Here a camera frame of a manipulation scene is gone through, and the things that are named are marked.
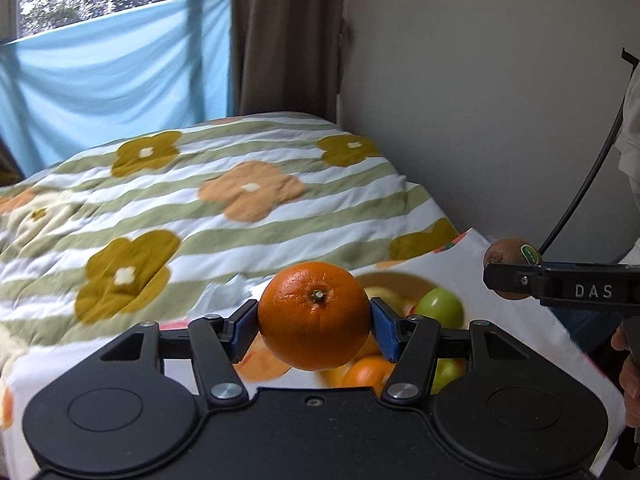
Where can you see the blue window cloth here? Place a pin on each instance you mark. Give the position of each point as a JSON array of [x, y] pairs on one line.
[[162, 66]]

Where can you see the person right hand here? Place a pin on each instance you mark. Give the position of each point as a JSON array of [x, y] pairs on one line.
[[629, 380]]

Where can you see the brown kiwi with sticker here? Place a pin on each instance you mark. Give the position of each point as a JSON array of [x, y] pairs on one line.
[[512, 251]]

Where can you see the small mandarin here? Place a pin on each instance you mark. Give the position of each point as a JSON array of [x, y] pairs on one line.
[[369, 348]]

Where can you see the yellow pear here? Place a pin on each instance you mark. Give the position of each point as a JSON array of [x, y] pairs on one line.
[[401, 305]]

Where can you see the white hanging garment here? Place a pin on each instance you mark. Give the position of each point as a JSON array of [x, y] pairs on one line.
[[628, 142]]

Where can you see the floral striped quilt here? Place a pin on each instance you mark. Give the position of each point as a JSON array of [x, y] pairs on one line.
[[144, 229]]

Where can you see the green apple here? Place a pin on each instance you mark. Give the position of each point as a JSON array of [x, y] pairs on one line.
[[442, 305], [447, 370]]

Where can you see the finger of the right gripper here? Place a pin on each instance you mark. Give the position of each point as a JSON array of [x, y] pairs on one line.
[[512, 281]]

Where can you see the orange mandarin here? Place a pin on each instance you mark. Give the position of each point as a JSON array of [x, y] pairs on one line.
[[314, 316]]

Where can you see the cream yellow oval bowl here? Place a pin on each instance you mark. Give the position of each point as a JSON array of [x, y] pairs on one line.
[[410, 286]]

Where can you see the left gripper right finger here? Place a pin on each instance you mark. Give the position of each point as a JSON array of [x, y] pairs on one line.
[[409, 344]]

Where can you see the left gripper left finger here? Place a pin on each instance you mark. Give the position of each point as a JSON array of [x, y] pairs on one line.
[[216, 345]]

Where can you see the large orange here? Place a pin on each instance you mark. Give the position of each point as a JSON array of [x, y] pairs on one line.
[[371, 371]]

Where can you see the brown curtain right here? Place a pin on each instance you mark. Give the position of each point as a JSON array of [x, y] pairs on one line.
[[285, 56]]

